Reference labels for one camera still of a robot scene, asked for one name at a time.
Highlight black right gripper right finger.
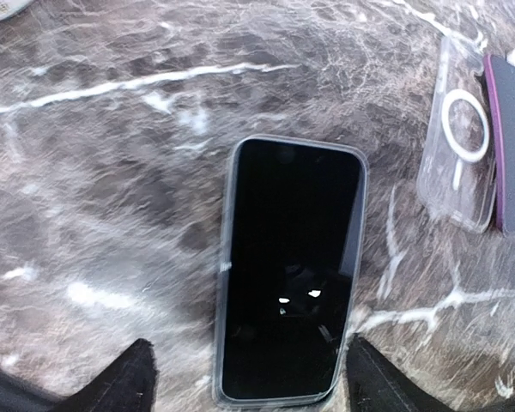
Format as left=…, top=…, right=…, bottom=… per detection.
left=346, top=334, right=452, bottom=411

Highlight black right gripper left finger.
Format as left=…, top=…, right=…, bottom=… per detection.
left=0, top=338, right=158, bottom=411

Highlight black smartphone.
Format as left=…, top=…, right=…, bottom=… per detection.
left=213, top=134, right=368, bottom=409

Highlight clear magsafe phone case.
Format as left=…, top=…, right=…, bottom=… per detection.
left=416, top=36, right=496, bottom=233

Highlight black phone with purple edge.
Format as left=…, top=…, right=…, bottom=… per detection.
left=483, top=54, right=515, bottom=234

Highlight white patterned mug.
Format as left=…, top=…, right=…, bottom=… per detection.
left=0, top=0, right=33, bottom=21

